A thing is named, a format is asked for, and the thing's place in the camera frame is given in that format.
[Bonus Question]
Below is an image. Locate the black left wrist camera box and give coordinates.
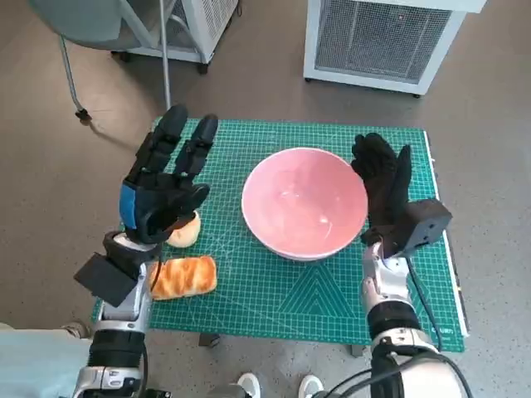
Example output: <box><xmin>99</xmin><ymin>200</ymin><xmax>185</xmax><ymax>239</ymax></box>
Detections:
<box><xmin>73</xmin><ymin>253</ymin><xmax>140</xmax><ymax>308</ymax></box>

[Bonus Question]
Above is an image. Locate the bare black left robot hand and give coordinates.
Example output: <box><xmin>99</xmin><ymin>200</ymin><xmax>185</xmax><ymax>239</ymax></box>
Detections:
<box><xmin>119</xmin><ymin>104</ymin><xmax>220</xmax><ymax>245</ymax></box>

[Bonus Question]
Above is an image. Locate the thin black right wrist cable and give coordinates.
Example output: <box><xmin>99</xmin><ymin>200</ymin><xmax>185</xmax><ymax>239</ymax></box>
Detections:
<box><xmin>407</xmin><ymin>255</ymin><xmax>443</xmax><ymax>347</ymax></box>

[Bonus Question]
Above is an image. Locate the green cutting mat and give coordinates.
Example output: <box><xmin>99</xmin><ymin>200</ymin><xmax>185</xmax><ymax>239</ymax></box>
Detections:
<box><xmin>91</xmin><ymin>118</ymin><xmax>472</xmax><ymax>353</ymax></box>

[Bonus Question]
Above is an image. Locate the round bread bun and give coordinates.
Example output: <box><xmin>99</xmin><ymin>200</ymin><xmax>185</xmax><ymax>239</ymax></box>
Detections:
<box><xmin>165</xmin><ymin>210</ymin><xmax>202</xmax><ymax>249</ymax></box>

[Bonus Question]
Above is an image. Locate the silver metal pole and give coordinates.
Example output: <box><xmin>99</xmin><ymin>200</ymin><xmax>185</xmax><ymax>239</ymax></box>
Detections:
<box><xmin>159</xmin><ymin>0</ymin><xmax>173</xmax><ymax>109</ymax></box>

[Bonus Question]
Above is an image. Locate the rectangular toasted bread loaf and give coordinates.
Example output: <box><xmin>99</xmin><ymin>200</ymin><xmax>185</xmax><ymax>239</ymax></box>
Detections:
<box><xmin>148</xmin><ymin>255</ymin><xmax>218</xmax><ymax>302</ymax></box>

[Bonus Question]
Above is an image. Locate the white shoe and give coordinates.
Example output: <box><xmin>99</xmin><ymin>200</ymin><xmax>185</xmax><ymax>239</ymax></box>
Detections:
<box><xmin>236</xmin><ymin>371</ymin><xmax>261</xmax><ymax>398</ymax></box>
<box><xmin>298</xmin><ymin>374</ymin><xmax>324</xmax><ymax>398</ymax></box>

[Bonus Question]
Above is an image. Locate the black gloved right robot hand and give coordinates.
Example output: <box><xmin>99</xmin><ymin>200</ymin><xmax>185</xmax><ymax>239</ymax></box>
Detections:
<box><xmin>350</xmin><ymin>132</ymin><xmax>414</xmax><ymax>234</ymax></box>

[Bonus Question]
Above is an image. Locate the person's beige shoe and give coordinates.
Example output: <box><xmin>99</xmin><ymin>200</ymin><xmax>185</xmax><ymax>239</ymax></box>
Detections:
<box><xmin>61</xmin><ymin>322</ymin><xmax>91</xmax><ymax>339</ymax></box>

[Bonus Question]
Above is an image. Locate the white wheeled cabinet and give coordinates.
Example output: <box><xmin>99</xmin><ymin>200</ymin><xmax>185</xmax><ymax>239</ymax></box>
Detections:
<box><xmin>110</xmin><ymin>0</ymin><xmax>241</xmax><ymax>75</ymax></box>

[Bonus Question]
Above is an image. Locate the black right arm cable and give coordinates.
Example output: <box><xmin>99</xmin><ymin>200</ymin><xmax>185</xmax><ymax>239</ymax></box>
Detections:
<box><xmin>323</xmin><ymin>350</ymin><xmax>474</xmax><ymax>398</ymax></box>

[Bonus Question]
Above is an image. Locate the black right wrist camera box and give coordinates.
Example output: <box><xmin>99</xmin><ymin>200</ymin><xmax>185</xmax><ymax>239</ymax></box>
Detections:
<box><xmin>389</xmin><ymin>198</ymin><xmax>453</xmax><ymax>256</ymax></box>

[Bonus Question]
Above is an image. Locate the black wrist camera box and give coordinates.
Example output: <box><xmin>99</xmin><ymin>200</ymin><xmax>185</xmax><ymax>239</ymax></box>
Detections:
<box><xmin>73</xmin><ymin>253</ymin><xmax>140</xmax><ymax>308</ymax></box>
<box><xmin>389</xmin><ymin>198</ymin><xmax>453</xmax><ymax>256</ymax></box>

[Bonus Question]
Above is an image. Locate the pink bowl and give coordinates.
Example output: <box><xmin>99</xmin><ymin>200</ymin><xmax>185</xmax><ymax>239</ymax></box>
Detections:
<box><xmin>241</xmin><ymin>147</ymin><xmax>369</xmax><ymax>262</ymax></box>

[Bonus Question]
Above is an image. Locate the white cabinet with mesh panel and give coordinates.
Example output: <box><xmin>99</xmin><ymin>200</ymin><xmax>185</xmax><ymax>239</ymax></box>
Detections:
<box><xmin>303</xmin><ymin>0</ymin><xmax>489</xmax><ymax>99</ymax></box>

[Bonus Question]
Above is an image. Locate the grey chair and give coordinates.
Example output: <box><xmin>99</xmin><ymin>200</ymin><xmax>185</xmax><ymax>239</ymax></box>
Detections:
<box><xmin>27</xmin><ymin>0</ymin><xmax>129</xmax><ymax>124</ymax></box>

